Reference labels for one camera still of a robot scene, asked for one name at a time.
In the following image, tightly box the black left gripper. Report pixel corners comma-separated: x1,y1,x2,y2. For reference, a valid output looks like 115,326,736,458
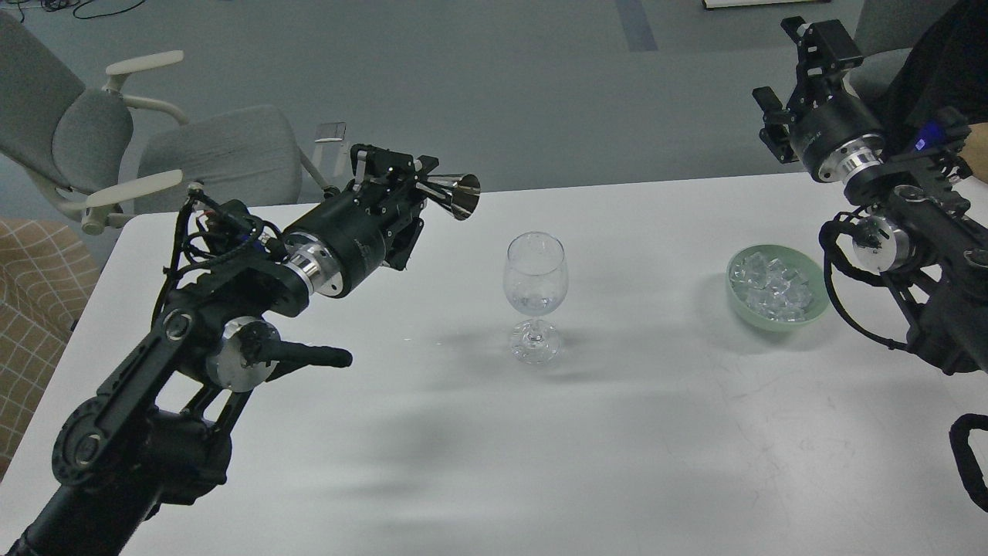
283,144,441,298

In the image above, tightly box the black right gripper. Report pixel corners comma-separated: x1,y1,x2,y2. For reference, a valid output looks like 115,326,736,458
752,17,885,184

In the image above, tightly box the steel double jigger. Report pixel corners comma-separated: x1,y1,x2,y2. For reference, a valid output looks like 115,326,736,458
416,174,481,221

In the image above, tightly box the green bowl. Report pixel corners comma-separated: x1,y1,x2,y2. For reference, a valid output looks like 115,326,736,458
726,244,831,334

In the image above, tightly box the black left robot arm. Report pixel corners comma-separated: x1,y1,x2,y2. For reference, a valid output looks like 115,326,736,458
9,144,480,555

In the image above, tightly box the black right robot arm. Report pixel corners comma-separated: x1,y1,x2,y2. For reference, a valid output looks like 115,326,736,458
753,17,987,375

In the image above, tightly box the clear wine glass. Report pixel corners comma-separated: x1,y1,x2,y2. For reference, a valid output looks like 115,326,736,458
503,231,569,364

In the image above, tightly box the clear ice cubes pile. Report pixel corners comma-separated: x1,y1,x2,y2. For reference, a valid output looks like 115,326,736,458
727,249,814,323

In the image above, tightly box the grey chair at right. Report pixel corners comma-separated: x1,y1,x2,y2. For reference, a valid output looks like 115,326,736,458
847,1,955,103

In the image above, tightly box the person in black shirt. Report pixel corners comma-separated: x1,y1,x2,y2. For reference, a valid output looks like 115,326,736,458
876,1,987,181

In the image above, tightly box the grey office chair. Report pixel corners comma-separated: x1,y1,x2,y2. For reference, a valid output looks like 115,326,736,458
1,14,340,235

